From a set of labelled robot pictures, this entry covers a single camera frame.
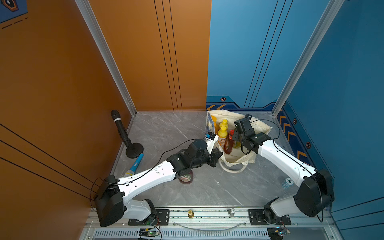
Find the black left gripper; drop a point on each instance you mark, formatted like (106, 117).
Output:
(214, 157)

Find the brass knob on rail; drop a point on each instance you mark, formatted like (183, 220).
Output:
(190, 213)

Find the orange bottle yellow cap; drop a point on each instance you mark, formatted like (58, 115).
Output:
(224, 124)
(222, 134)

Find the circuit board right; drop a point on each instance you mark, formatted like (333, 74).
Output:
(277, 234)

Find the blue pen on table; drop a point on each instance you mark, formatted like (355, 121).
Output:
(130, 171)

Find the green circuit board left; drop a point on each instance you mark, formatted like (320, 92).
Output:
(149, 234)

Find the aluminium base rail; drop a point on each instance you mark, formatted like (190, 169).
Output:
(214, 223)

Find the silver knob on rail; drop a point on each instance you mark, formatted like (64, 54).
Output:
(231, 212)

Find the green soap bottle red cap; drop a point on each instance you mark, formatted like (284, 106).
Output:
(237, 145)

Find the dark red soap bottle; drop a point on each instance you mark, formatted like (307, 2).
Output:
(187, 178)
(229, 144)

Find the large orange dish soap bottle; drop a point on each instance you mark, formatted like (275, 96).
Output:
(215, 125)

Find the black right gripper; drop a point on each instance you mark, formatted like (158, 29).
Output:
(236, 133)

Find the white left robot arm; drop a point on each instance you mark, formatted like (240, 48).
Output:
(115, 197)

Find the starry night canvas tote bag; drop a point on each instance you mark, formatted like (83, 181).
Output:
(235, 157)

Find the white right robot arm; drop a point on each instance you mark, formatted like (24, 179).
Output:
(316, 188)

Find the small blue white tape roll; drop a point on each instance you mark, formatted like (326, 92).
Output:
(287, 183)

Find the black microphone on stand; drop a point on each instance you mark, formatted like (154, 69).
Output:
(133, 150)

